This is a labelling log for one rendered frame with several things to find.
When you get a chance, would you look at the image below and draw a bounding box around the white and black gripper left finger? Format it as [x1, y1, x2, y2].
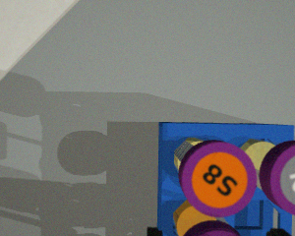
[147, 227, 163, 236]

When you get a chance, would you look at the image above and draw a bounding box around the grey bench mat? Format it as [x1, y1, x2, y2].
[0, 0, 295, 236]

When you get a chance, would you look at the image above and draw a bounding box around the blue tube rack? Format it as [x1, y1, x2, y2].
[157, 122, 294, 236]

